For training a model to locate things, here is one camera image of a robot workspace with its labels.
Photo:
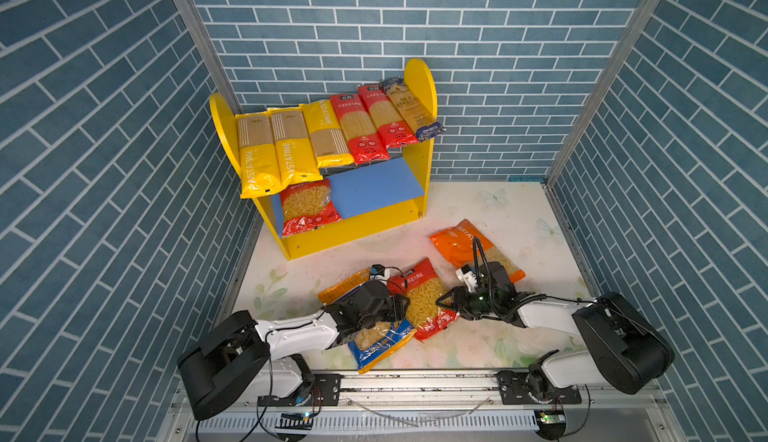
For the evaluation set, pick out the floral table mat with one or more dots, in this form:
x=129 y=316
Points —
x=515 y=216

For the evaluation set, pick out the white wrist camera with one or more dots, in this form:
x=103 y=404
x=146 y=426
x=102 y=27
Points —
x=380 y=272
x=468 y=276

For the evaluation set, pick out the red labelled spaghetti bag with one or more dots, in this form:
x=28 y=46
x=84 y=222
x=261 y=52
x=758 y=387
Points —
x=363 y=140

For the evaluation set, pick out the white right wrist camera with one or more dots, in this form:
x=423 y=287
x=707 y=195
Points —
x=468 y=276

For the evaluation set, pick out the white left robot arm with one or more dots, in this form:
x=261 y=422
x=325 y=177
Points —
x=218 y=368

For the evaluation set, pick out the red macaroni bag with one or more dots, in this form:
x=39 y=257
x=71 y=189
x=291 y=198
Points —
x=307 y=206

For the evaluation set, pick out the yellow Pastatime spaghetti bag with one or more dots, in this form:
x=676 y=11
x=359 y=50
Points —
x=259 y=169
x=295 y=154

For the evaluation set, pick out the metal base rail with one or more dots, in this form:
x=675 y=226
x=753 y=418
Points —
x=433 y=405

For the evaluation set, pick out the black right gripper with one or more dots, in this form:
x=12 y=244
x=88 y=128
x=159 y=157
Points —
x=463 y=307

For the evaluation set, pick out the blue shell pasta bag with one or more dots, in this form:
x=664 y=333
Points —
x=372 y=328

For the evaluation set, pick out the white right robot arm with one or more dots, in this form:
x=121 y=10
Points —
x=621 y=348

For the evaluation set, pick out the yellow shelf with coloured boards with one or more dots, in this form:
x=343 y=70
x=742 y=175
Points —
x=371 y=198

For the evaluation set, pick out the red fusilli bag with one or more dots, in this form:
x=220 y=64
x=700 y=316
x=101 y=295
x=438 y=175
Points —
x=423 y=287

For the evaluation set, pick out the dark labelled spaghetti bag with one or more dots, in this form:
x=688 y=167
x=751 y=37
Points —
x=422 y=122

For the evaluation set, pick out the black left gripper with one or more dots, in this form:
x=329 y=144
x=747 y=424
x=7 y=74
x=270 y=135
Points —
x=396 y=307

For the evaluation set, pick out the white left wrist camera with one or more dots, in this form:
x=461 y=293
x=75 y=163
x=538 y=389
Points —
x=380 y=272

